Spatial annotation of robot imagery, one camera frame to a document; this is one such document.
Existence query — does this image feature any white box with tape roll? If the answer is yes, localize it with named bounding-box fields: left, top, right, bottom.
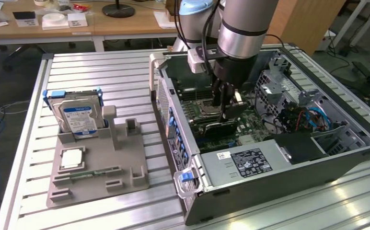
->
left=40, top=13, right=70, bottom=31

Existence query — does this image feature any small cardboard box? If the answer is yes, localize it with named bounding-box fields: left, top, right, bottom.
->
left=166, top=0, right=182, bottom=16

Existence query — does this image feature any silver CPU chip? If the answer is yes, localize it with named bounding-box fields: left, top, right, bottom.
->
left=60, top=150, right=84, bottom=168

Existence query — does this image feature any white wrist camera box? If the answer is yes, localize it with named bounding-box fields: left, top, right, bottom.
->
left=187, top=47, right=214, bottom=74

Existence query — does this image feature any black chair base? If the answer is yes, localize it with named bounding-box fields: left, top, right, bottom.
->
left=0, top=44, right=48, bottom=71

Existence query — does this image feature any wooden desk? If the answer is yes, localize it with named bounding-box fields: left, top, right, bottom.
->
left=0, top=0, right=269, bottom=46

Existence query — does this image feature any black open PC case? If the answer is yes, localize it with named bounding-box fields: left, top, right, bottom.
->
left=148, top=45, right=370, bottom=226

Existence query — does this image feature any metal disk bay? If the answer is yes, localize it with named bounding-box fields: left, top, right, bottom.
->
left=309, top=124, right=370, bottom=156

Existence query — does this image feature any grey parts rack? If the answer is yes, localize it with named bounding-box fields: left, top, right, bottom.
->
left=46, top=105, right=150, bottom=209

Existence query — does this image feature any black power cable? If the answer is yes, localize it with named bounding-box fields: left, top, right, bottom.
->
left=265, top=33, right=305, bottom=52

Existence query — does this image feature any white paper stack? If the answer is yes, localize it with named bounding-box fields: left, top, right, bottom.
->
left=154, top=11, right=179, bottom=29

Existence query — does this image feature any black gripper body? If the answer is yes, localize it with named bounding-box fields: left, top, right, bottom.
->
left=213, top=55, right=258, bottom=86

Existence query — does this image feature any grey power supply unit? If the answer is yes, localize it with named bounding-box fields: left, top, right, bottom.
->
left=201, top=140, right=293, bottom=187

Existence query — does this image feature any white floor cable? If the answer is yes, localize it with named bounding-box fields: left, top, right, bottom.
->
left=0, top=100, right=30, bottom=115

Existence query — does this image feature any plain white box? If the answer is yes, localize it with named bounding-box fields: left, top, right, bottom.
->
left=67, top=13, right=88, bottom=28

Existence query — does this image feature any blue case latch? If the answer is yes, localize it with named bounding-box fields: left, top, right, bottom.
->
left=178, top=172, right=194, bottom=185

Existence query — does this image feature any CPU socket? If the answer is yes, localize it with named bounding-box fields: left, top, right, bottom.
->
left=197, top=98, right=221, bottom=118

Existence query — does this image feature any green RAM stick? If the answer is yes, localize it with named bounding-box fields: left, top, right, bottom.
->
left=68, top=167, right=118, bottom=179

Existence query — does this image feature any white box with black top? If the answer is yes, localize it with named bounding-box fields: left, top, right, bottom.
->
left=12, top=11, right=39, bottom=27

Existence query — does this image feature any blue wire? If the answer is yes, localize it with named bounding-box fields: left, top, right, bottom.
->
left=303, top=107, right=333, bottom=131

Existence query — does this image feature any wooden cabinet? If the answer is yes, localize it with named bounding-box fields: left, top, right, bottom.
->
left=265, top=0, right=347, bottom=56

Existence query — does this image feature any green motherboard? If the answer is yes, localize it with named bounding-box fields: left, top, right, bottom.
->
left=174, top=80, right=273, bottom=154

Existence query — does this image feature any metal drive cage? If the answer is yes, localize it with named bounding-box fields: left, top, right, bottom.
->
left=255, top=69, right=301, bottom=113

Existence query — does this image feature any black round lamp base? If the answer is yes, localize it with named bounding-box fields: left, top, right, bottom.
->
left=102, top=0, right=136, bottom=19

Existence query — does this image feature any graphics card with fan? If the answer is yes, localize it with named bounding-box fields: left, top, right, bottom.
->
left=203, top=89, right=249, bottom=138

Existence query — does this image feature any hard disk in blue caddy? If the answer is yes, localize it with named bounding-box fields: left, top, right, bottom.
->
left=42, top=88, right=108, bottom=139

